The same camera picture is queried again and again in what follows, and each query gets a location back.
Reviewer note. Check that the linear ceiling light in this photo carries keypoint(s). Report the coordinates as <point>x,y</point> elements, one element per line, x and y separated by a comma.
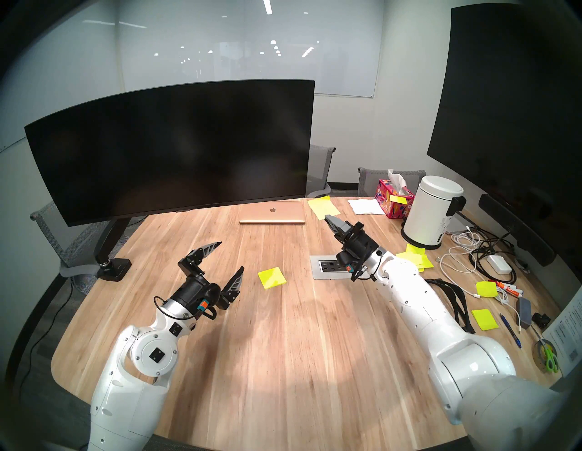
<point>267,7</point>

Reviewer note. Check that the white tissue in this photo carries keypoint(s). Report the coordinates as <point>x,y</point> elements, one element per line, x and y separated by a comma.
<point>396,179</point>

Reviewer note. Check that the small yellow sticky note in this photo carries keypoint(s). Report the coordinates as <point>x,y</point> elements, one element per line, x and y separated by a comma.
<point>486,289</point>

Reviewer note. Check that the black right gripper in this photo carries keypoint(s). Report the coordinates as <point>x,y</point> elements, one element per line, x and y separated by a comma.
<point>361,250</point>

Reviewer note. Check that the yellow sticky note pad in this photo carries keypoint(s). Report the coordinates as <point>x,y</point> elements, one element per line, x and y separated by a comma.
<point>272,278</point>

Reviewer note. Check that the rose gold laptop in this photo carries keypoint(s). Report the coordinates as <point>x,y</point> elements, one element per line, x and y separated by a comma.
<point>273,212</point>

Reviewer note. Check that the grey mesh office chair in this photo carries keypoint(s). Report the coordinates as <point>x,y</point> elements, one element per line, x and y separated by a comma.
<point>318,168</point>
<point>370,182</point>
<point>47,227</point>

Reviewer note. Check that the small black clip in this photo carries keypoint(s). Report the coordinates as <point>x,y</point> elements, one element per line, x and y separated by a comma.
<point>541,320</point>

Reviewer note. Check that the blue pen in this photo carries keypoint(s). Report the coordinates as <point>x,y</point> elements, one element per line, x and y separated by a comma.
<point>510,330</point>

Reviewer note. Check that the yellow note on tissue box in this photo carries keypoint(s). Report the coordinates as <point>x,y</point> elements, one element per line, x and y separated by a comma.
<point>398,199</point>

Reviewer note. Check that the colourful tissue box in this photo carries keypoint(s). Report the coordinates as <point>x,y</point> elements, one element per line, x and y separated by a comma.
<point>395,210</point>

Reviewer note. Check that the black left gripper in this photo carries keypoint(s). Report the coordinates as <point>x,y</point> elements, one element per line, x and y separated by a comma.
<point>195,291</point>

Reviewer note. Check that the printed white paper sheet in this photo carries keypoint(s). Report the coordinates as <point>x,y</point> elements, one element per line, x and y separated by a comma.
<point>568,336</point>

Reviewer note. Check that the black monitor stand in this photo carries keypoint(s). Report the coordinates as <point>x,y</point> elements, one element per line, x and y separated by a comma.
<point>113,268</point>

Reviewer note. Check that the loose yellow sticky notes pile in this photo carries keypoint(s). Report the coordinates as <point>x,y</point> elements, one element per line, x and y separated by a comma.
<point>420,261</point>

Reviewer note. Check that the glass wall whiteboard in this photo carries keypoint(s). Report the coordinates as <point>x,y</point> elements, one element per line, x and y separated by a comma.
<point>227,45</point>

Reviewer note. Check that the white paper napkin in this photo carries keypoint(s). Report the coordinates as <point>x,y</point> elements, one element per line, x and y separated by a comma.
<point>366,207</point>

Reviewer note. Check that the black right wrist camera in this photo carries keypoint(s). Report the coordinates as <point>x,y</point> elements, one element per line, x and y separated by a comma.
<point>344,260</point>

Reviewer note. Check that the black frame stand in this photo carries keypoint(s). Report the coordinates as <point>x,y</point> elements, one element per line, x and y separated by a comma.
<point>466,328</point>

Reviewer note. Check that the small yellow sticky pad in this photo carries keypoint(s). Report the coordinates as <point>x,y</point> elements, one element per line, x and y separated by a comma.
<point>484,319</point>

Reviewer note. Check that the grey rectangular block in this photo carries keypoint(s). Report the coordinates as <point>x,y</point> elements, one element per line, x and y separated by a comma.
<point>524,313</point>

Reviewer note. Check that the white pedal bin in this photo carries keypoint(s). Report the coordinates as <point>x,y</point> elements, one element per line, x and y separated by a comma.
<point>427,213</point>

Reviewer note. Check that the curved black monitor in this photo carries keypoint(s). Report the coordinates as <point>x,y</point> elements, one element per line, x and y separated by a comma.
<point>173,150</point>

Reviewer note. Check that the single yellow sticky note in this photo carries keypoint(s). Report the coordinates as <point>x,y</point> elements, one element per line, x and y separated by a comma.
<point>323,207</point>

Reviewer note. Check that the large black wall screen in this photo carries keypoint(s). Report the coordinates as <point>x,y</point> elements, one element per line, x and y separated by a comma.
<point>509,113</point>

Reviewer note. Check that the orange white marker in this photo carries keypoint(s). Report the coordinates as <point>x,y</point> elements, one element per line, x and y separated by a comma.
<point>507,287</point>

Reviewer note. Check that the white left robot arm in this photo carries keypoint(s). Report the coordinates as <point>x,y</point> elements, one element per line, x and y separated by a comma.
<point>127,409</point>

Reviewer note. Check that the grey table socket box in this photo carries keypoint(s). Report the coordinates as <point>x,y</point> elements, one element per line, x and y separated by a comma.
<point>318,269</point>

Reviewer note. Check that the white power adapter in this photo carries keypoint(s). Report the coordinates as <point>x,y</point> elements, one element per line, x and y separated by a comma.
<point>499,263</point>

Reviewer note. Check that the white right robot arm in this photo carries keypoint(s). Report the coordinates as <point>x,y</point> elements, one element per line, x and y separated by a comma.
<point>418,295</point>

